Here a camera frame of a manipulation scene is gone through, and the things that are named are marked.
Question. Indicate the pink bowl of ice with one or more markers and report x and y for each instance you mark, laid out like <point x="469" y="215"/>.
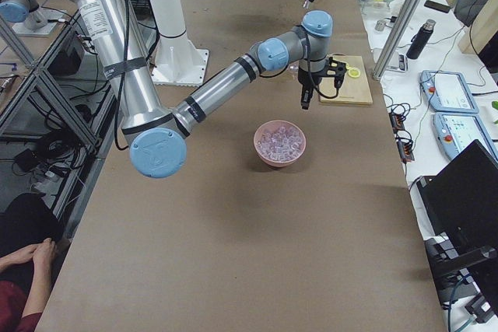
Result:
<point x="279" y="143"/>

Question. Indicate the black water bottle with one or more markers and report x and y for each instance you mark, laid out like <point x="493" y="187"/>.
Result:
<point x="420" y="40"/>

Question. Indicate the seated person's hands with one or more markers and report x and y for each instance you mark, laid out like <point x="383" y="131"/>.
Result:
<point x="42" y="255"/>

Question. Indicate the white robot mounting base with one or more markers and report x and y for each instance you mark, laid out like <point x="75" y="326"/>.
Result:
<point x="179" y="63"/>

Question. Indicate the wooden cutting board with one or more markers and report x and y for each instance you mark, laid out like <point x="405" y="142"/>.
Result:
<point x="354" y="90"/>

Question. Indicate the teach pendant tablet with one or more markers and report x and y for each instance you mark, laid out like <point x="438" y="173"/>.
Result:
<point x="447" y="92"/>
<point x="455" y="131"/>

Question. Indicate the aluminium frame post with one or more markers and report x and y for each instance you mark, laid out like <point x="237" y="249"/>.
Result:
<point x="407" y="10"/>

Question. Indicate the black laptop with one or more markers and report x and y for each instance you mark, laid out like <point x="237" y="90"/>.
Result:
<point x="461" y="200"/>

